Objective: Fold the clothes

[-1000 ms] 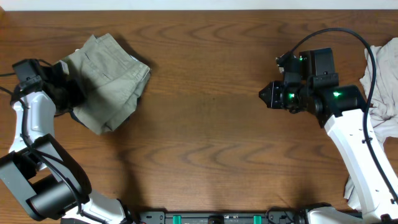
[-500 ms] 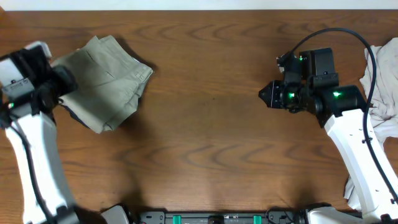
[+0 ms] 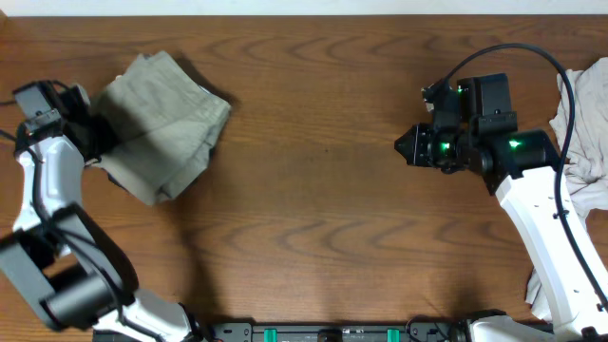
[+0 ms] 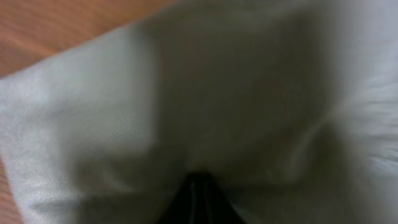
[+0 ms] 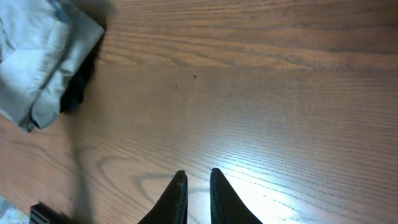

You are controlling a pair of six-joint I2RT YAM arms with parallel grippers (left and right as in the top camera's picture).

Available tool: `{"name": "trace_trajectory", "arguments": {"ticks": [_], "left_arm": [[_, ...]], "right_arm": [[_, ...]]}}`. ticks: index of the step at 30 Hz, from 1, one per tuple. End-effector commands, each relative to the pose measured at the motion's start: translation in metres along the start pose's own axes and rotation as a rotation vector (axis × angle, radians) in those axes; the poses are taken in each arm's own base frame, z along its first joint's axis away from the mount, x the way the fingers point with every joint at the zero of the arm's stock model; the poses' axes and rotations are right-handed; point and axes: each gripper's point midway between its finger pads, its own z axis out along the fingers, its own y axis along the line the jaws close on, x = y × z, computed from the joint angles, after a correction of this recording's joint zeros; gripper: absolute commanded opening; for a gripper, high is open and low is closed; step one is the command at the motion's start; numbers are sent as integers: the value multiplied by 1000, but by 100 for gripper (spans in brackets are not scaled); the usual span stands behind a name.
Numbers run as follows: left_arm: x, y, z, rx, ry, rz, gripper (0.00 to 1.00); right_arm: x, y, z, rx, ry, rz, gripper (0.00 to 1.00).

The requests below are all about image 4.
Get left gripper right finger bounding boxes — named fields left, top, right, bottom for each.
left=195, top=173, right=245, bottom=224

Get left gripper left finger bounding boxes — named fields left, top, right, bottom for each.
left=157, top=174, right=196, bottom=224

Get khaki green shorts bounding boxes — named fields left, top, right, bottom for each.
left=1, top=0, right=397, bottom=223

